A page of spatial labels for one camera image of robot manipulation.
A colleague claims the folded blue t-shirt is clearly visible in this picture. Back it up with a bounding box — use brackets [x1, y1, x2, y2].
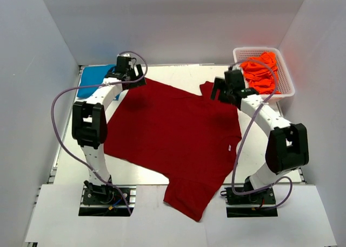
[77, 64, 115, 99]

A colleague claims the orange t-shirt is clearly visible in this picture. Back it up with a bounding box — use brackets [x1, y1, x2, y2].
[240, 51, 278, 95]

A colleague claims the white plastic basket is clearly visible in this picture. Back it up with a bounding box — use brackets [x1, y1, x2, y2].
[233, 46, 295, 104]

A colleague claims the dark red t-shirt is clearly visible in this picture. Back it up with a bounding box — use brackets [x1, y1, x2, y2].
[104, 79, 242, 221]

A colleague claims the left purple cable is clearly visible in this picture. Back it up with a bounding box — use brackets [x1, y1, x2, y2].
[50, 51, 148, 216]

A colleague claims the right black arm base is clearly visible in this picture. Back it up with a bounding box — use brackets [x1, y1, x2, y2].
[220, 187, 278, 218]

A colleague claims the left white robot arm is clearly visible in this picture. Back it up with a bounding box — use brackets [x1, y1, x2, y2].
[72, 51, 147, 203]

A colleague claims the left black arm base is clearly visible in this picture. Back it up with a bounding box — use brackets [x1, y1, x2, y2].
[78, 186, 131, 217]

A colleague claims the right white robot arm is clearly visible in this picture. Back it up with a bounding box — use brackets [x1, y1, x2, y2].
[210, 69, 309, 203]

